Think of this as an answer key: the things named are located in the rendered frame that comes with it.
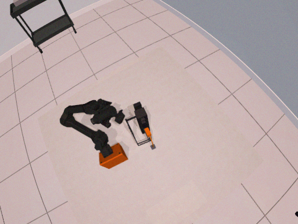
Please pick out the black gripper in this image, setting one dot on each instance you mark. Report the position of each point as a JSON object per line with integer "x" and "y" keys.
{"x": 119, "y": 117}

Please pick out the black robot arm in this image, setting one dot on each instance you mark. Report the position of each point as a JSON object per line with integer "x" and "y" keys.
{"x": 101, "y": 113}

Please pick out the orange power cord with plug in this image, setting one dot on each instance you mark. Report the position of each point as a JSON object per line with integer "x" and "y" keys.
{"x": 147, "y": 131}

